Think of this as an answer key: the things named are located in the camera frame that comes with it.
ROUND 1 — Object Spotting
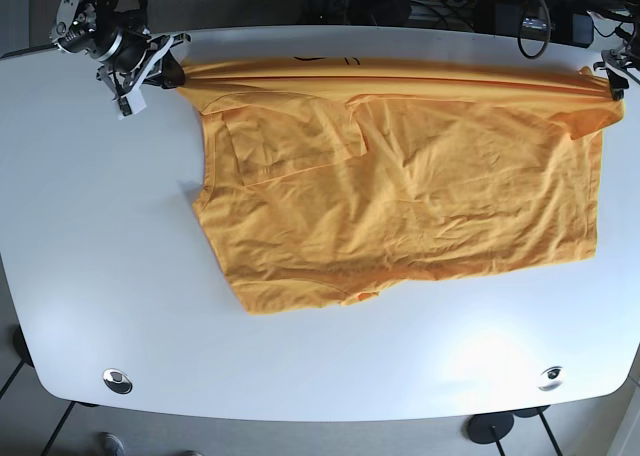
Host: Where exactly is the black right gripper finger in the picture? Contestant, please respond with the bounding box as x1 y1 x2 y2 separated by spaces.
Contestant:
159 52 186 89

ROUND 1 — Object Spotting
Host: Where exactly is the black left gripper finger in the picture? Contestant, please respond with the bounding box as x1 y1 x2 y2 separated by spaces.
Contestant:
607 69 628 100

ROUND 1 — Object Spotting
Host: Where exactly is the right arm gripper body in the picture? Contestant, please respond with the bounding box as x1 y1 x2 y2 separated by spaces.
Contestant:
96 32 191 101

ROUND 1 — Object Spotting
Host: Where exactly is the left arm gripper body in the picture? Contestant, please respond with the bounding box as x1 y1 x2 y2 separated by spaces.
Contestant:
593 49 639 84

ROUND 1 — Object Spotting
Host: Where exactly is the orange T-shirt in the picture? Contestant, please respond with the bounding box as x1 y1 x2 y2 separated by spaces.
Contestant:
180 58 625 315

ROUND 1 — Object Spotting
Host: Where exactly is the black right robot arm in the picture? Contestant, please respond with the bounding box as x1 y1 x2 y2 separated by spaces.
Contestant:
50 0 191 117

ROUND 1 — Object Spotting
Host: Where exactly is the left metal table grommet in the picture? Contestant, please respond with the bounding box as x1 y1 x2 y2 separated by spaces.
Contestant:
102 368 133 395

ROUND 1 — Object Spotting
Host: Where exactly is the metal table grommet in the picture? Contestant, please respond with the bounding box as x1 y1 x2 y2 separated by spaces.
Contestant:
102 368 133 395
536 366 566 392

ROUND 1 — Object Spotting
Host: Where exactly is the right metal table grommet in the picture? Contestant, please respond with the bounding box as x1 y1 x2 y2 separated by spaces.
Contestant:
536 366 566 392

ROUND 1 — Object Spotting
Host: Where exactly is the grey sneaker shoe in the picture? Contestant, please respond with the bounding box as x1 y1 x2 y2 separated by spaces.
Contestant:
100 432 126 456

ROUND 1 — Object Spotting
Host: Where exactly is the black round stand base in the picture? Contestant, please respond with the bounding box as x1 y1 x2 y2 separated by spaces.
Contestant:
466 412 514 445

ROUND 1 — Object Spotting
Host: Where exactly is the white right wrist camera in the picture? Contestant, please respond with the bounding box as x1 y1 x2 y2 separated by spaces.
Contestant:
116 91 147 120

